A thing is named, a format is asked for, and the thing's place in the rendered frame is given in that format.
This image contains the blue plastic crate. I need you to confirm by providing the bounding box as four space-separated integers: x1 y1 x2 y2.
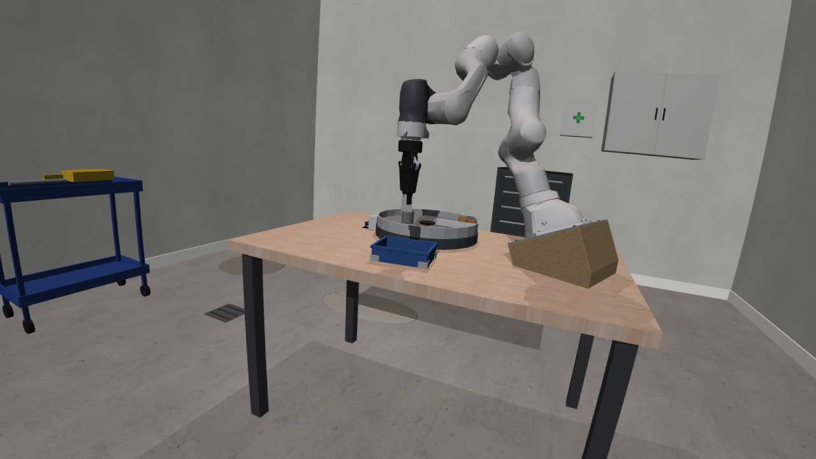
370 236 438 269

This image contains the grey round turning table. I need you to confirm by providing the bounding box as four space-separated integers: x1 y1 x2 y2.
362 208 478 250

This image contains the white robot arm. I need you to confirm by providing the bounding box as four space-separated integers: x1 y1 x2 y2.
397 32 592 238

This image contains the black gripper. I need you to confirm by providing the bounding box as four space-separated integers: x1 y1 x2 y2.
398 140 423 214

